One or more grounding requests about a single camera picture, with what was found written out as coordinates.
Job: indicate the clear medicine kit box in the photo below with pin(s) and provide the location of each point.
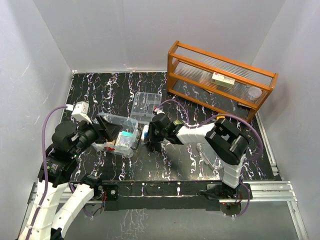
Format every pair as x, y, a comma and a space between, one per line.
129, 125

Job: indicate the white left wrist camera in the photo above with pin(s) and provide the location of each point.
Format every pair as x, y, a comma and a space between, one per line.
79, 111

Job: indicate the orange wooden shelf rack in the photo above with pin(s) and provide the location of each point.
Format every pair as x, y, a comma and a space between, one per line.
189, 72

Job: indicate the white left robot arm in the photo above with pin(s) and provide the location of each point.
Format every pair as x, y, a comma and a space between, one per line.
47, 221

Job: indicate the clear compartment organizer tray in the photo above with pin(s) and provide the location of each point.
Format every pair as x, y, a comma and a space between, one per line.
143, 106

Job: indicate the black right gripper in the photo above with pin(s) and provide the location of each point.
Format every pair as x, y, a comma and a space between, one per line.
151, 137

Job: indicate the teal topped packet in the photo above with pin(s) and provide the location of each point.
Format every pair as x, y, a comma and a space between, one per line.
124, 139

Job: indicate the clear kit box lid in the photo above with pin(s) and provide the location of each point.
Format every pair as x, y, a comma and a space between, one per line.
209, 156

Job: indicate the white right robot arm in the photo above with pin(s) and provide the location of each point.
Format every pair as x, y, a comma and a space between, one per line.
225, 140

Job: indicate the blue white bandage roll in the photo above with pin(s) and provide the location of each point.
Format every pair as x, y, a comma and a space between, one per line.
144, 132

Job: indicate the green wind oil box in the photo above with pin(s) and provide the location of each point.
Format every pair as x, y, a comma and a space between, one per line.
177, 123

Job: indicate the clear plastic cup on shelf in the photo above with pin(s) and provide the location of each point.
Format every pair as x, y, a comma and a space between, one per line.
254, 93

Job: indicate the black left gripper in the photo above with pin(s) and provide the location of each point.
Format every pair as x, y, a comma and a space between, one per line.
106, 130

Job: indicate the brown syrup bottle orange cap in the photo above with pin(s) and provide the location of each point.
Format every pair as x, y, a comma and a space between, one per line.
112, 143

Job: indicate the cream medicine box on shelf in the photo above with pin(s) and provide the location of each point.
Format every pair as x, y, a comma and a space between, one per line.
222, 80

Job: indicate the black front mounting rail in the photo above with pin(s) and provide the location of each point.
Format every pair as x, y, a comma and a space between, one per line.
169, 195

